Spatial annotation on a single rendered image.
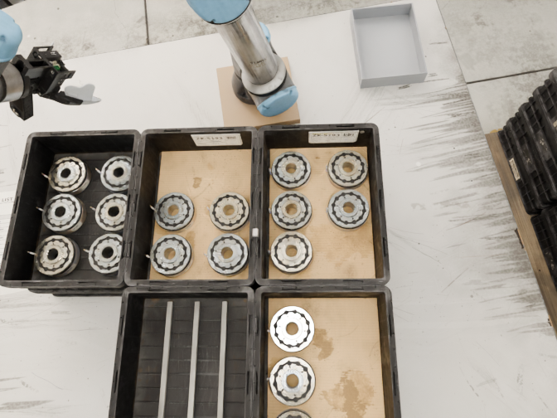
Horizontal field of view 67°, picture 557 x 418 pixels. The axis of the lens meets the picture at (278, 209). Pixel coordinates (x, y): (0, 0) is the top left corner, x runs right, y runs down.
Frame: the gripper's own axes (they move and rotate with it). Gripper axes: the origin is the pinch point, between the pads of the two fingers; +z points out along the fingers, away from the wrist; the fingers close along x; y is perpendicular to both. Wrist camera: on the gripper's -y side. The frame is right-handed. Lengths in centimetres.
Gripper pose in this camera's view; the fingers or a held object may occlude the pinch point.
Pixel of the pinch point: (77, 78)
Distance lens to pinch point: 116.4
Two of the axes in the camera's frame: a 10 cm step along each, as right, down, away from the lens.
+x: -6.7, -7.4, -0.9
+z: 2.9, -3.7, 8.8
